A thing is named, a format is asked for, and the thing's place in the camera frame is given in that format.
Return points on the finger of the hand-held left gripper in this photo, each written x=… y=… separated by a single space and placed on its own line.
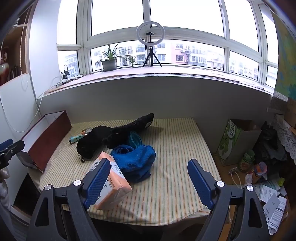
x=13 y=148

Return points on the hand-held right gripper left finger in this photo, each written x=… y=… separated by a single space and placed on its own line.
x=98 y=183

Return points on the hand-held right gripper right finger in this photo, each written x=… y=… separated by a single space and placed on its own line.
x=198 y=183

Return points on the orange tissue pack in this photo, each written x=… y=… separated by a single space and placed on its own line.
x=118 y=185

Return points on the red-brown box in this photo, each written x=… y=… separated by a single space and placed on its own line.
x=53 y=136

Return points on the black cloth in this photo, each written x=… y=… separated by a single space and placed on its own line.
x=92 y=141

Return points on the blue towel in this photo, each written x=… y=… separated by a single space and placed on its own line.
x=138 y=160

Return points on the black fuzzy sock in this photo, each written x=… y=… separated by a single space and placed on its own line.
x=131 y=127

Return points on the striped tablecloth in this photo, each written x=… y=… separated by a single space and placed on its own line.
x=175 y=148

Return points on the small patterned bottle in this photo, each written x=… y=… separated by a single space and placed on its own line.
x=75 y=139

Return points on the snack packet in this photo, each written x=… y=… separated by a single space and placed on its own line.
x=86 y=132

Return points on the green label bottle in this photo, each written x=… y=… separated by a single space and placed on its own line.
x=247 y=160

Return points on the green printed cardboard box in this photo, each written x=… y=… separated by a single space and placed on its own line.
x=231 y=139

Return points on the teal collapsible funnel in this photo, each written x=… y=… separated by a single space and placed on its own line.
x=135 y=139

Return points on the orange and purple cup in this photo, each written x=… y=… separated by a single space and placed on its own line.
x=260 y=169

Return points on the red vase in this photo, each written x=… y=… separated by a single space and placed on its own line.
x=4 y=71

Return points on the pile of papers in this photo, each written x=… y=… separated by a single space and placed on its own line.
x=272 y=206

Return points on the pile of dark clothes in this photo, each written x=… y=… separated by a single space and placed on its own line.
x=270 y=141

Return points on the black charger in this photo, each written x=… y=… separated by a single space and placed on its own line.
x=66 y=73

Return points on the white lace cloth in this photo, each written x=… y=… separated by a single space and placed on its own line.
x=286 y=139

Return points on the wooden bookshelf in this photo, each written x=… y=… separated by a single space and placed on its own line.
x=16 y=46

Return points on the brown cardboard box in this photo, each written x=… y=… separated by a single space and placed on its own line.
x=291 y=111

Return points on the potted plant in grey pot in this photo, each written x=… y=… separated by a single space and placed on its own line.
x=109 y=64

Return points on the small green plant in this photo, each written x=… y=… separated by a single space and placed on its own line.
x=132 y=60

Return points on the wall poster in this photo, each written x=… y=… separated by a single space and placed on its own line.
x=283 y=69

